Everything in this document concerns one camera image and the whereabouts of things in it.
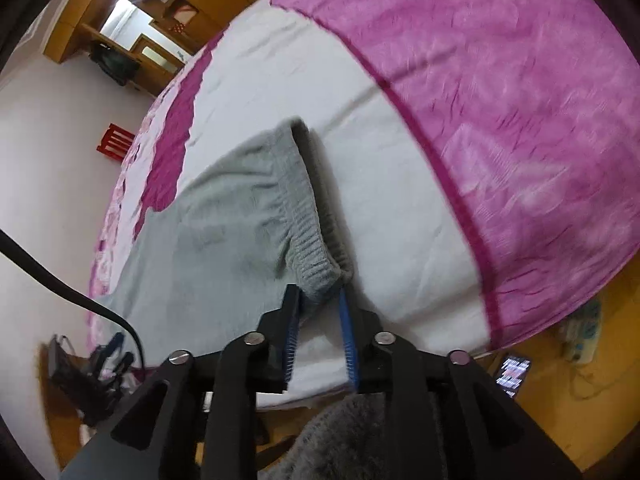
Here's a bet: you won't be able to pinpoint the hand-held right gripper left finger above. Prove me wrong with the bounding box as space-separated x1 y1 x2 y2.
60 284 302 480

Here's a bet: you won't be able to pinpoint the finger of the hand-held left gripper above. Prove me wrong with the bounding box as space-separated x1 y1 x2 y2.
100 332 136 378

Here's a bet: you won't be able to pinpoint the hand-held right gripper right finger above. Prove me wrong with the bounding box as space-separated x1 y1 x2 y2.
339 290 583 480

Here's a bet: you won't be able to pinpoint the grey pants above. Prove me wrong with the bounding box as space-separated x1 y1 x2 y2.
92 117 357 376

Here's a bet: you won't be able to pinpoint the grey fleece clothing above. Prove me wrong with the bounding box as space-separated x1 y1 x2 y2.
257 392 443 480

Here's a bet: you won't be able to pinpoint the pink and white bed cover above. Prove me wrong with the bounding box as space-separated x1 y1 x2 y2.
87 0 640 401

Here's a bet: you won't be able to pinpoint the black smartphone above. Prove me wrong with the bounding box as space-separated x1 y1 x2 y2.
495 355 531 401

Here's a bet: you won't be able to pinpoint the red slatted stool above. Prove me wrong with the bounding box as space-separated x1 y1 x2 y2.
96 123 136 162

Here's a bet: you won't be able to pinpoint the white power strip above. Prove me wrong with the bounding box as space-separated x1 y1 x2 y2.
557 300 603 362

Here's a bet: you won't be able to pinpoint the black hanging jacket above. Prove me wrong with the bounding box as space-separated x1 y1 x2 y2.
89 42 140 86

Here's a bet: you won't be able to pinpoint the wooden door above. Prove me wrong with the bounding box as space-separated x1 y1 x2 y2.
134 34 183 73

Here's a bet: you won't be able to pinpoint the red and white box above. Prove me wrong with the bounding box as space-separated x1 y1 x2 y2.
167 2 198 36

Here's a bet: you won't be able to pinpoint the wooden wardrobe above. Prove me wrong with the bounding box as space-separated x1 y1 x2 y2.
44 0 281 101

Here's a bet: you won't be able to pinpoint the black cable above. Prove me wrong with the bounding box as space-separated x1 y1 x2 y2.
0 229 147 372

